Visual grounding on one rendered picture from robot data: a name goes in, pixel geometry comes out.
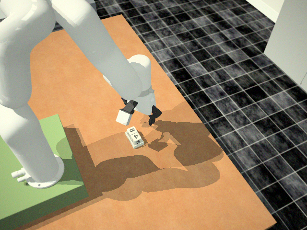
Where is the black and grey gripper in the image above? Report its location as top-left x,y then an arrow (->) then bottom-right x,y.
121,93 -> 162,126

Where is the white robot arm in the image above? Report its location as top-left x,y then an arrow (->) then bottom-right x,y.
0,0 -> 154,189

